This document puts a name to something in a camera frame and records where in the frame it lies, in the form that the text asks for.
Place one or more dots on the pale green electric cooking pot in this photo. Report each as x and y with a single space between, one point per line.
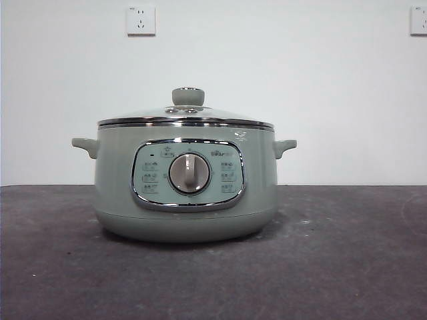
111 173

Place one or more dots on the glass lid with green knob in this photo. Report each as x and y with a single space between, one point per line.
187 96

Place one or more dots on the white wall socket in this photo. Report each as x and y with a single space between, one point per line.
140 20
419 20

